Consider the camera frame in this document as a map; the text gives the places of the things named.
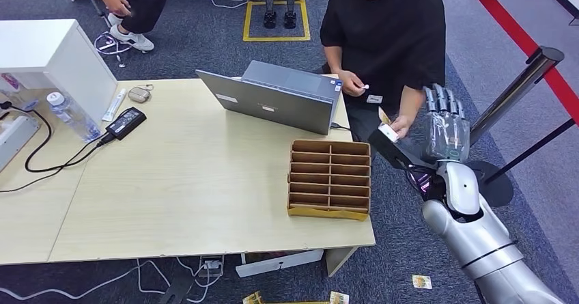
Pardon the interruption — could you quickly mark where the person's right hand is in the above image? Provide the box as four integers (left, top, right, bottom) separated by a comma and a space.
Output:
337, 69, 368, 98

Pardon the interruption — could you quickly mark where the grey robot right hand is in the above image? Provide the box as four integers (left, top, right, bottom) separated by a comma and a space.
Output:
423, 83, 472, 163

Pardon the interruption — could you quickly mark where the seated person's hand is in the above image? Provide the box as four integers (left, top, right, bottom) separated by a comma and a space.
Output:
102, 0, 133, 18

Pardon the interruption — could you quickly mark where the person's left hand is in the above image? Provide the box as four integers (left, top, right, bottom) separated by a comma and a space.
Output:
389, 113, 415, 139

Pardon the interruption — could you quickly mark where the seated person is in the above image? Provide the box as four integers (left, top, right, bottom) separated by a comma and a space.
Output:
68, 0, 169, 53

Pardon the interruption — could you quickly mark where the grey open laptop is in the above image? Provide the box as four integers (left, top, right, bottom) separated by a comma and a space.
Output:
195, 60, 343, 136

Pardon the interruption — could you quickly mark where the white cabinet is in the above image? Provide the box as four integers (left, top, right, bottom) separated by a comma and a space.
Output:
0, 18, 119, 126

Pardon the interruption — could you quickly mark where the cardboard divider box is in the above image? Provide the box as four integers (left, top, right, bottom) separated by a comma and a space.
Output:
286, 139, 372, 222

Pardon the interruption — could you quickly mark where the beige earbud case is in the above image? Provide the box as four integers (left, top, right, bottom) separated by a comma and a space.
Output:
127, 87, 151, 104

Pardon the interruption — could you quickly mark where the white tube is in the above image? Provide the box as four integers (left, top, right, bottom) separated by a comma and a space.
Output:
101, 88, 128, 123

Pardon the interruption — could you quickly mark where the black robot leg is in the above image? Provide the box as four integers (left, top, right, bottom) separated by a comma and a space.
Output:
283, 0, 298, 30
263, 0, 277, 30

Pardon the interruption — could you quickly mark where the black power adapter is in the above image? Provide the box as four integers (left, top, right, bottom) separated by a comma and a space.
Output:
105, 107, 147, 141

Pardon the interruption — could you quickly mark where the red barrier belt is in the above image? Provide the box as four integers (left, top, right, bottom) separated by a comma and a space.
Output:
458, 0, 579, 127

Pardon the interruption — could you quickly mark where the clear water bottle white cap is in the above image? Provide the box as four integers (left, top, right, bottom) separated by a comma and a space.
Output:
46, 92, 101, 143

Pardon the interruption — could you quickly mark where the clear bottle pink label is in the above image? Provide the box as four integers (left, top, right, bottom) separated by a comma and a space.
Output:
0, 72, 40, 112

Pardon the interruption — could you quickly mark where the wooden table leg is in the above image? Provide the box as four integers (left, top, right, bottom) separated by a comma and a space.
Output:
325, 246, 359, 278

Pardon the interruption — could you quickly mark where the white device box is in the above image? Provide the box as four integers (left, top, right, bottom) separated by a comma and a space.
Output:
0, 115, 41, 172

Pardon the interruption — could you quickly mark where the white plank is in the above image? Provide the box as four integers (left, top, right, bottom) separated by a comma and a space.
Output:
235, 249, 325, 279

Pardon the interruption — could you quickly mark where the white power strip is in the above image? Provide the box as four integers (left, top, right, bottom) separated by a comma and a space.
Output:
199, 256, 225, 279

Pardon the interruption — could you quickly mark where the black flat floor object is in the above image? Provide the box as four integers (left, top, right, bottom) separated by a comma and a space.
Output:
156, 272, 193, 304

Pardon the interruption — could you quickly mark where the black wrist camera pale box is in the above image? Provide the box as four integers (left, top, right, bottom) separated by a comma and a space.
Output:
367, 123, 438, 172

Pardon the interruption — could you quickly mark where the black laptop cable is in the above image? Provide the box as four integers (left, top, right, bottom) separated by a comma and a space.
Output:
330, 122, 359, 135

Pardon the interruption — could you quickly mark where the chrome stanchion post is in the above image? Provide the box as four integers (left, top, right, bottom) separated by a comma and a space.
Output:
406, 45, 565, 201

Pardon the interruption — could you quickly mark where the black stanchion post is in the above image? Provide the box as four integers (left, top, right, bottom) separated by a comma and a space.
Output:
468, 118, 576, 208

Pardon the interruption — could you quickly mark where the yellow floor tape frame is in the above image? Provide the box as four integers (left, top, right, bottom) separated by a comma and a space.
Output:
242, 0, 311, 43

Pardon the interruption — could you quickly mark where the thick black cable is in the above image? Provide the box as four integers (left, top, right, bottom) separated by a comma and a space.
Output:
0, 102, 115, 174

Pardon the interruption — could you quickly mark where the thin black cable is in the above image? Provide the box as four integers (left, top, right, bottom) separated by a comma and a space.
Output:
0, 167, 64, 194

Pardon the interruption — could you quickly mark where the white cable bundle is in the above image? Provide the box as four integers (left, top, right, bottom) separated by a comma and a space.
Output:
0, 256, 225, 304

